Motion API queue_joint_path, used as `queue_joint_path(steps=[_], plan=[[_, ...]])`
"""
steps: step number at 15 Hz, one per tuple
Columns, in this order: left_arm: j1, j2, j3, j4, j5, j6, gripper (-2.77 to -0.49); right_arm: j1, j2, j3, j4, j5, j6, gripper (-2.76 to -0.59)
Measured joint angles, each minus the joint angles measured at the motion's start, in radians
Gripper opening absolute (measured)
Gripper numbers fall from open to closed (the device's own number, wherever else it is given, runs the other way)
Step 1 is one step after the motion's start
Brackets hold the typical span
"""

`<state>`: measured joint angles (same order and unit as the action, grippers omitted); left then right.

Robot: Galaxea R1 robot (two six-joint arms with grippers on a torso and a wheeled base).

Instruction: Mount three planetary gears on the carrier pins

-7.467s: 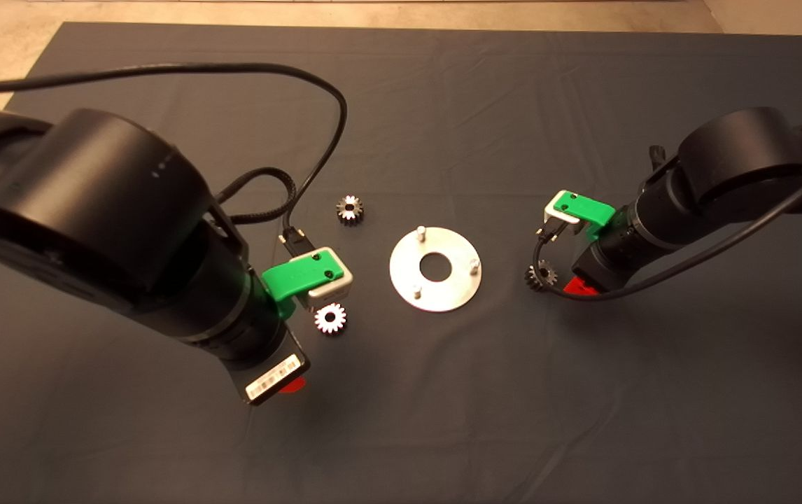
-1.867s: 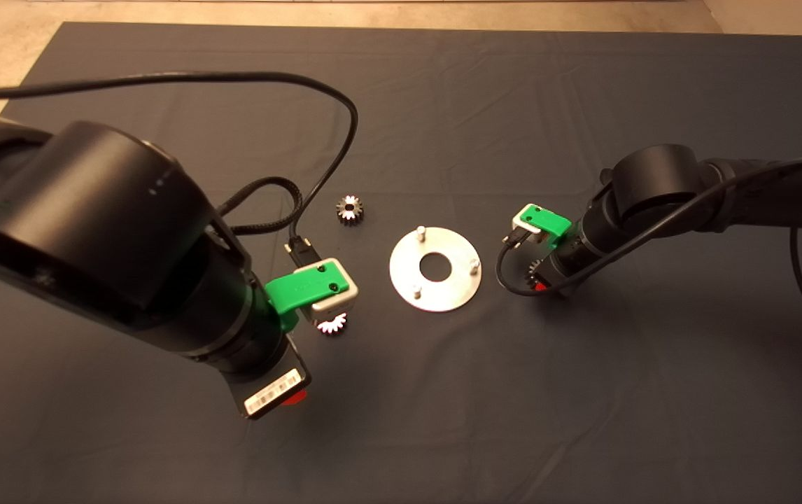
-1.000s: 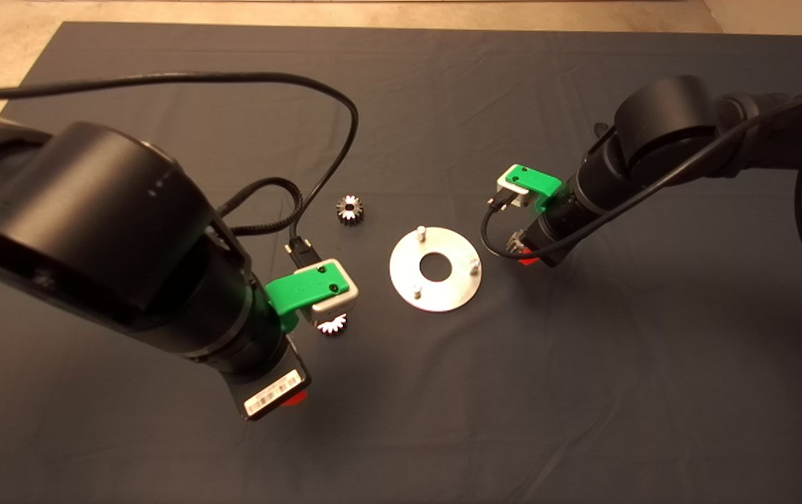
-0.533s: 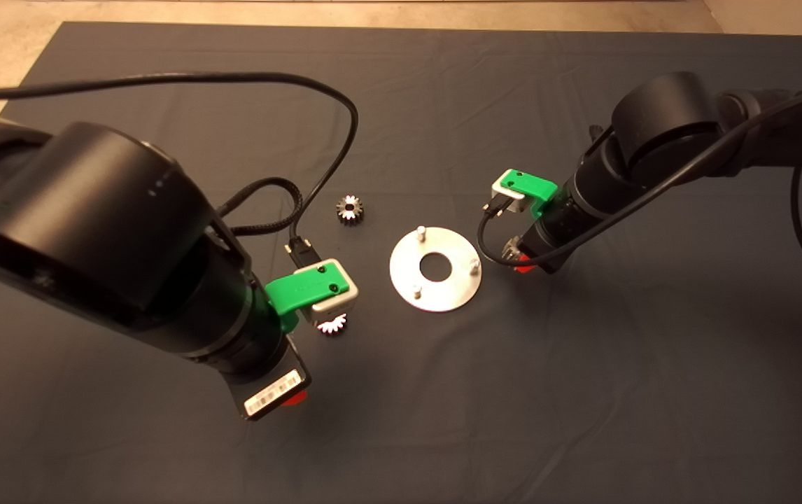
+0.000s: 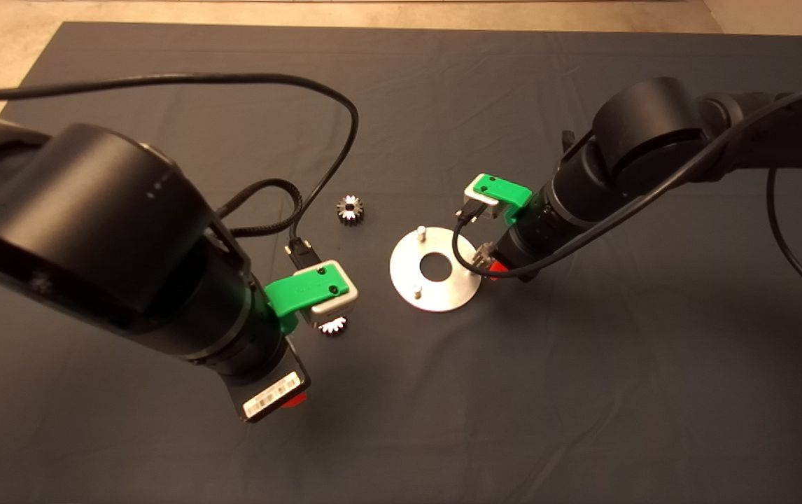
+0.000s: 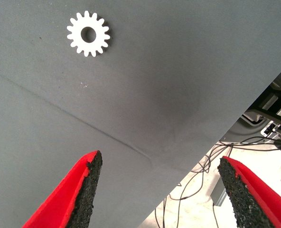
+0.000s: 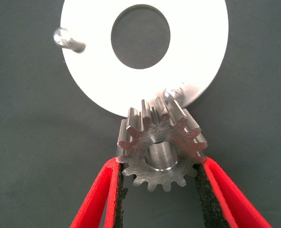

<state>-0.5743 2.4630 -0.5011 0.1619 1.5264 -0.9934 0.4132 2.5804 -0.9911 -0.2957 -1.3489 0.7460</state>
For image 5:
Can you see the dark grey table cloth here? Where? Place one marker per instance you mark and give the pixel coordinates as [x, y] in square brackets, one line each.
[401, 420]

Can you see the green left camera mount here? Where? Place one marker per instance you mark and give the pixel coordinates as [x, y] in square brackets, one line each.
[296, 290]

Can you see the small steel planetary gear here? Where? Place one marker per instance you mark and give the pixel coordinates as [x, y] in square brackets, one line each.
[334, 327]
[342, 215]
[486, 250]

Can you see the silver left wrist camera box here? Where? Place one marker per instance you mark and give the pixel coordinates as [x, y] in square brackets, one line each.
[334, 306]

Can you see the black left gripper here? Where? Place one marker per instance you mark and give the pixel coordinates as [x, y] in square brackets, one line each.
[268, 388]

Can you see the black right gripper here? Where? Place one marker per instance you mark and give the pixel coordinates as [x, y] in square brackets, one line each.
[523, 255]

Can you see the round metal carrier plate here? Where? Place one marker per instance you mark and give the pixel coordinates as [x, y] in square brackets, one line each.
[436, 294]

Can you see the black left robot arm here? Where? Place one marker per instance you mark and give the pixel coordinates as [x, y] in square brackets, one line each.
[93, 224]

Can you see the green right camera mount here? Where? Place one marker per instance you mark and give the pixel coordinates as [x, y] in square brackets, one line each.
[506, 187]

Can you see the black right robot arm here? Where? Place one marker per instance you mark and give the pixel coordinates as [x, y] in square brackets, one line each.
[653, 133]

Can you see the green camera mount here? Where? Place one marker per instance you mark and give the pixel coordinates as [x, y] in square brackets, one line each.
[506, 187]
[296, 290]

